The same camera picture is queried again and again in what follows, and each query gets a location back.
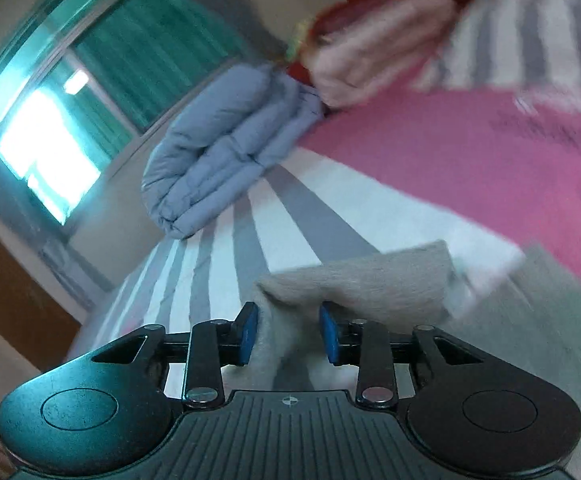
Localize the grey-green cloth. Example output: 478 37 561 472
507 242 581 466

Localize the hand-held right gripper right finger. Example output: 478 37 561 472
319 301 483 407

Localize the striped pink grey bed sheet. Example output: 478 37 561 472
68 0 581 401

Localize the brown wooden door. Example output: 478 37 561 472
0 204 82 377

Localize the window with green blinds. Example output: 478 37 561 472
0 0 258 226

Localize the red cloth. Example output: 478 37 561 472
288 2 353 83

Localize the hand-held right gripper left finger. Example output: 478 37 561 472
91 302 260 409

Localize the folded pink blanket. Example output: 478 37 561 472
303 0 460 109

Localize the folded blue-grey duvet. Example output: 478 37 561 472
142 62 327 241

